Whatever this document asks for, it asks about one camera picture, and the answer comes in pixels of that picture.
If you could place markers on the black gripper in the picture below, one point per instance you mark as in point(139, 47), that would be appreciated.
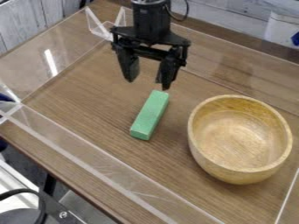
point(150, 39)

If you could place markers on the green rectangular block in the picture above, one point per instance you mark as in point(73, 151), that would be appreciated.
point(150, 115)

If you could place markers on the brown wooden bowl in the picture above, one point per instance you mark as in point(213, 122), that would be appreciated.
point(239, 138)

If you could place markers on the white container in background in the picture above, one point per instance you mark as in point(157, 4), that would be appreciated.
point(282, 27)

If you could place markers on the blue object at right edge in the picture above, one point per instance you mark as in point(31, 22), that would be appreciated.
point(296, 39)

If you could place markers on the black table leg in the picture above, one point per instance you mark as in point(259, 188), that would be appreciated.
point(50, 184)

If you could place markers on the black chair at corner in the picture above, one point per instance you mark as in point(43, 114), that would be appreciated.
point(51, 212)

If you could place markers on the clear acrylic enclosure wall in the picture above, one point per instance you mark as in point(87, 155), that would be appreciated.
point(77, 106)

